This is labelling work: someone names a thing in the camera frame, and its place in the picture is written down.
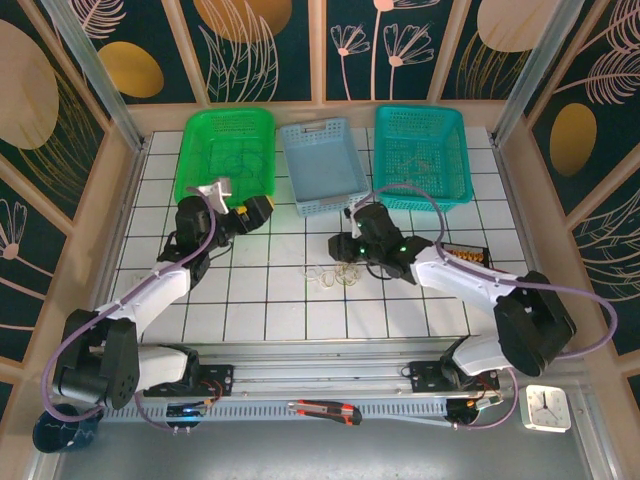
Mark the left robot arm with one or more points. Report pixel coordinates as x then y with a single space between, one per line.
150 295

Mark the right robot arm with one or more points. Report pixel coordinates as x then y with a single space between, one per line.
460 280

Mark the light blue plastic basket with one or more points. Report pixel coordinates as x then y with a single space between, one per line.
320 165

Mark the green plastic basket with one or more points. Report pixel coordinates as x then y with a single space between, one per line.
200 140

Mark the black board with orange connectors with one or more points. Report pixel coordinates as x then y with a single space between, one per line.
470 256

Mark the teal plastic basket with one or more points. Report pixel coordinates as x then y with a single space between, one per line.
425 130

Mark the red black utility knife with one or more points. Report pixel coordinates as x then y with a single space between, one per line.
325 411

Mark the small green circuit board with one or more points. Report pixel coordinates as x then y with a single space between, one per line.
475 402
190 411

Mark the clear acrylic tube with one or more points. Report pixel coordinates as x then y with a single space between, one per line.
532 75

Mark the white square clock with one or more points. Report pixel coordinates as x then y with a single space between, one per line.
545 407

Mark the dark blue mug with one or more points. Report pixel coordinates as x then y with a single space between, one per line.
60 437

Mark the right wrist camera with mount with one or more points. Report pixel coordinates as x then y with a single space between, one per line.
354 220

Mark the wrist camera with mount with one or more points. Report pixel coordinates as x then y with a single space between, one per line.
217 192
354 220

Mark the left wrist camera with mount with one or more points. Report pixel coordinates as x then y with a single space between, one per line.
217 192

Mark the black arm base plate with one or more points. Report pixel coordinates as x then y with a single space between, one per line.
220 380
425 377

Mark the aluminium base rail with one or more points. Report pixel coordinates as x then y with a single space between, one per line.
320 372

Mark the aluminium frame post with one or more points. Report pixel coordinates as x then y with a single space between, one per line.
101 85

